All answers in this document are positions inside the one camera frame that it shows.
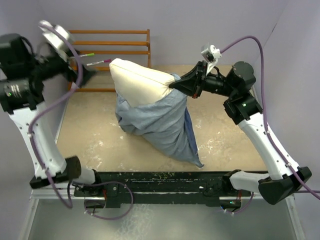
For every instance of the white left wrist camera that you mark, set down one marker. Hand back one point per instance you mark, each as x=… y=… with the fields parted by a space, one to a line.
x=59 y=46

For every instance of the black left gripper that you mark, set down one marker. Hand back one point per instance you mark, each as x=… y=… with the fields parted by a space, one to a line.
x=66 y=71

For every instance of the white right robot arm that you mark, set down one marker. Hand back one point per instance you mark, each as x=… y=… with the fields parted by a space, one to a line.
x=284 y=176

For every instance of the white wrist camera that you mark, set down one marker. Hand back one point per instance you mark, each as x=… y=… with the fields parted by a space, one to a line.
x=211 y=54
x=59 y=46

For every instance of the pink capped marker pen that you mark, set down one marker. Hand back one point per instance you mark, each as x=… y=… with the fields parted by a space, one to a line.
x=98 y=62

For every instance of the blue pillowcase with yellow drawings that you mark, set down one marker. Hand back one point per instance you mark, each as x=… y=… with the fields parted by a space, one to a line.
x=166 y=124

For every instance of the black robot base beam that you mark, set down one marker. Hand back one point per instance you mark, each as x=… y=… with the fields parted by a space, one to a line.
x=174 y=187

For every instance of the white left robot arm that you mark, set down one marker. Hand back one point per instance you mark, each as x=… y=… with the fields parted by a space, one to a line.
x=21 y=96

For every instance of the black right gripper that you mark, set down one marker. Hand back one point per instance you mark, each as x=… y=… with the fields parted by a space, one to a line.
x=192 y=83

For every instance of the green capped marker pen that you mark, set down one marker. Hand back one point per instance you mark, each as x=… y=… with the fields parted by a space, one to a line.
x=87 y=55

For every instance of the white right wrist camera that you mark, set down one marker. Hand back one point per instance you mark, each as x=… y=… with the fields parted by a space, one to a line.
x=211 y=54

